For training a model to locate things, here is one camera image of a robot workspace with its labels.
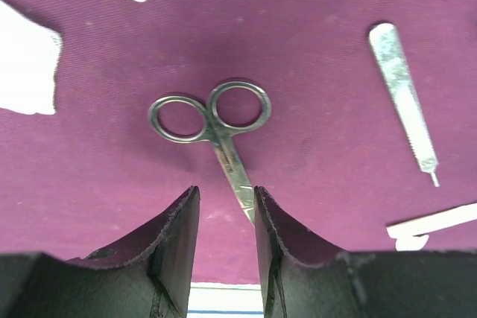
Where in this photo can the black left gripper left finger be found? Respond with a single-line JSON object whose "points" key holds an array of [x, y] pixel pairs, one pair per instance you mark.
{"points": [[146, 273]]}

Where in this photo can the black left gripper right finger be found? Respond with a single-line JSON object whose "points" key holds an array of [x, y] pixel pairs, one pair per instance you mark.
{"points": [[304, 275]]}

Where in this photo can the steel surgical scissors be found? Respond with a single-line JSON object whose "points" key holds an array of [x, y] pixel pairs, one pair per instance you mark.
{"points": [[220, 134]]}

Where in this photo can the steel scalpel handle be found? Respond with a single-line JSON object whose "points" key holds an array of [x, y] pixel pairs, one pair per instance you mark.
{"points": [[390, 58]]}

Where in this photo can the white gauze roll upper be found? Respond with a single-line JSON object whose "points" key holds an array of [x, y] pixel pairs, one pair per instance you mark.
{"points": [[413, 234]]}

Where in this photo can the purple cloth mat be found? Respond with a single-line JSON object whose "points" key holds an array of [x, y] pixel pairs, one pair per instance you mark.
{"points": [[333, 154]]}

